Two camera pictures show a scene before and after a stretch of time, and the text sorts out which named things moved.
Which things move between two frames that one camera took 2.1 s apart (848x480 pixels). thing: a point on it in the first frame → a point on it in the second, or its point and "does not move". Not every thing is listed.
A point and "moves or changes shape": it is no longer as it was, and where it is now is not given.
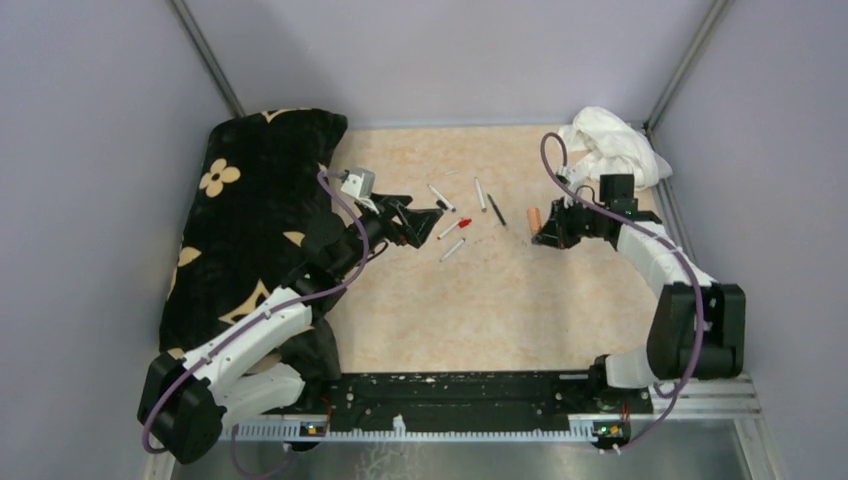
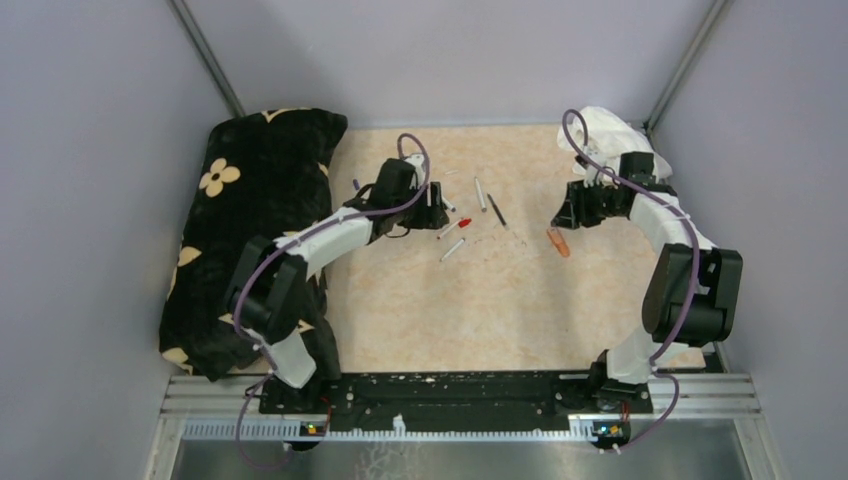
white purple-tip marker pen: (443, 199) does not move
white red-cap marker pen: (462, 223) does not move
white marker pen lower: (452, 250) does not move
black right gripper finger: (549, 234) → (566, 217)
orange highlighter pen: (534, 218) moves or changes shape
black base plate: (331, 398) does not move
